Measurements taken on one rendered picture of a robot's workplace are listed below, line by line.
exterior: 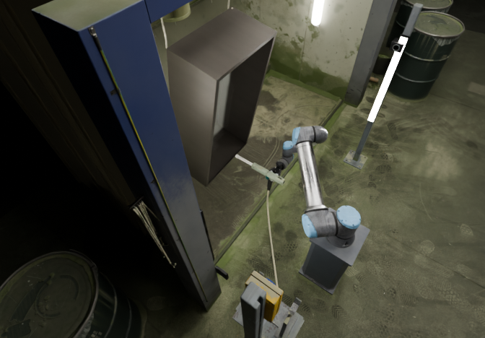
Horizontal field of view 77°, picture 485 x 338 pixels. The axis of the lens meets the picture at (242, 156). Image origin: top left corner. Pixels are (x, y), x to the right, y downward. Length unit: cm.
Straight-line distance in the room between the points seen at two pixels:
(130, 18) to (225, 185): 246
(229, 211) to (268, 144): 93
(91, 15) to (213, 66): 100
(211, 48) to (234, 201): 163
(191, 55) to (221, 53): 17
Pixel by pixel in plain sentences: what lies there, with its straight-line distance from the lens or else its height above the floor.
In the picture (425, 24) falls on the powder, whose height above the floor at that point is 86.
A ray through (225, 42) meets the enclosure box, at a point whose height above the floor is 167.
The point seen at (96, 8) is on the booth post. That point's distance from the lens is 82.
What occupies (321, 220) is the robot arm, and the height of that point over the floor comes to 90.
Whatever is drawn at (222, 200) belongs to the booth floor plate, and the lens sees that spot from 300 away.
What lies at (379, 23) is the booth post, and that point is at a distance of 356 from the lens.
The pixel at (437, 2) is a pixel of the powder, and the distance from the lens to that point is 481.
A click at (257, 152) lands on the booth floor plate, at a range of 335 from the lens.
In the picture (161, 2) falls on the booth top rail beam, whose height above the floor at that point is 226.
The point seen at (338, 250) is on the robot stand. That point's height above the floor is 64.
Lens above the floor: 259
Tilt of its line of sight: 50 degrees down
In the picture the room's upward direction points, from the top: 2 degrees counter-clockwise
